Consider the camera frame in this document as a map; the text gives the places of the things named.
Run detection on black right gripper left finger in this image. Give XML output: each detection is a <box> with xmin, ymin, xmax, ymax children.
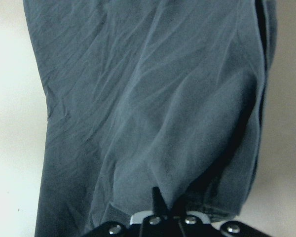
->
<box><xmin>152</xmin><ymin>187</ymin><xmax>163</xmax><ymax>216</ymax></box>

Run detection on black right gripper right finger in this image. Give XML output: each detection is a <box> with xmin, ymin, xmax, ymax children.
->
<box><xmin>160</xmin><ymin>193</ymin><xmax>171</xmax><ymax>219</ymax></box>

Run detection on dark t-shirt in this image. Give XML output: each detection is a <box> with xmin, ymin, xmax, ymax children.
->
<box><xmin>23</xmin><ymin>0</ymin><xmax>277</xmax><ymax>237</ymax></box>

